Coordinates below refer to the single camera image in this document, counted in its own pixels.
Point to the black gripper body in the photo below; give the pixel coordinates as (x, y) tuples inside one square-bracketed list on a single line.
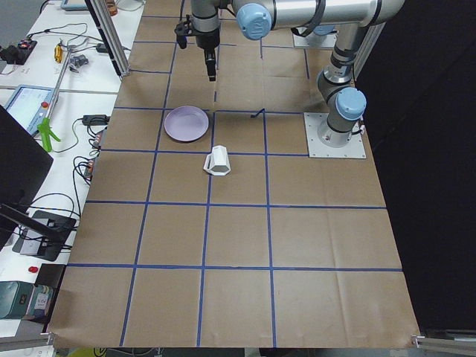
[(207, 41)]

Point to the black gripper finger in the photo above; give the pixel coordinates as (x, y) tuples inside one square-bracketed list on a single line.
[(210, 66)]

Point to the white faceted cup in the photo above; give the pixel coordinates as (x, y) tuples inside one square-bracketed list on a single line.
[(217, 161)]

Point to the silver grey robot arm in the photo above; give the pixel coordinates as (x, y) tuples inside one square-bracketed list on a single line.
[(256, 19)]

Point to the lilac round plate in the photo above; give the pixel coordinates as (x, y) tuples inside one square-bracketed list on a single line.
[(186, 123)]

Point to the black power adapter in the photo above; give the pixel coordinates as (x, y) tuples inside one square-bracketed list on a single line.
[(95, 120)]

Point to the yellow hand tool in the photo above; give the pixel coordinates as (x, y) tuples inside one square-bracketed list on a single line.
[(58, 53)]

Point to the blue teach pendant tablet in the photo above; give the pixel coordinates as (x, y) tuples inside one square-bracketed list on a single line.
[(28, 105)]

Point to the black electronics box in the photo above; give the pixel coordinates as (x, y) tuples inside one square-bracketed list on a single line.
[(18, 54)]

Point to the black monitor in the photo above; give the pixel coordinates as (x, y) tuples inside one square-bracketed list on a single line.
[(24, 164)]

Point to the black monitor stand base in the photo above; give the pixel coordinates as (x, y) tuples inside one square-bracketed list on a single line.
[(43, 235)]

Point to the green metal box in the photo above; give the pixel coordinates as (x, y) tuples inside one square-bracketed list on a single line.
[(15, 299)]

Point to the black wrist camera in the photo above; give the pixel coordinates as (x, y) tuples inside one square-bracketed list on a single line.
[(183, 30)]

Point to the aluminium frame post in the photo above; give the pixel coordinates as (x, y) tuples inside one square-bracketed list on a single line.
[(105, 26)]

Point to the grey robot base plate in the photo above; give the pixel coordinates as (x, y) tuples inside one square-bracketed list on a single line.
[(323, 142)]

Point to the green handled reach grabber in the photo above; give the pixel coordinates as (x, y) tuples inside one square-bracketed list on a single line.
[(44, 128)]

